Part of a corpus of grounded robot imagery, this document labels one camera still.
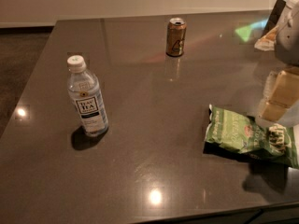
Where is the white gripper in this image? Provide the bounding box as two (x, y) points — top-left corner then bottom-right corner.
(255, 66), (299, 127)

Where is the clear plastic tea bottle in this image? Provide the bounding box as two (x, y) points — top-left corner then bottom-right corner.
(67, 55), (108, 137)

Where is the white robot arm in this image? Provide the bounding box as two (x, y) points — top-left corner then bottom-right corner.
(254, 0), (299, 127)

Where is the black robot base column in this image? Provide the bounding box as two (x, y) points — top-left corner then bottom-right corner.
(263, 0), (286, 35)

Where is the green chip bag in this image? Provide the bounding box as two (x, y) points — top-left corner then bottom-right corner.
(205, 105), (299, 169)

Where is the gold soda can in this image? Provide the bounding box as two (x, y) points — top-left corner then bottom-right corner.
(166, 17), (187, 57)

